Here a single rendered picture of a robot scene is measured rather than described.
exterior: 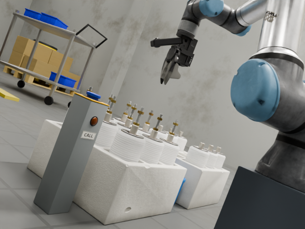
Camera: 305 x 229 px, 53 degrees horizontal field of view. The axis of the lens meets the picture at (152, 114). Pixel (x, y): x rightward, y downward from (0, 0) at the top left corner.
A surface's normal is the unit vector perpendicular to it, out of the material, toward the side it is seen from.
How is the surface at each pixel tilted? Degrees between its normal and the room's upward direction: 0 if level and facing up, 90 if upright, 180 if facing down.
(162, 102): 90
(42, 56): 90
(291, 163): 72
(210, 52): 90
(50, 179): 90
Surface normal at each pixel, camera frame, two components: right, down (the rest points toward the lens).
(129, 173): 0.77, 0.32
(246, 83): -0.90, -0.20
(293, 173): -0.22, -0.39
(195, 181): -0.51, -0.18
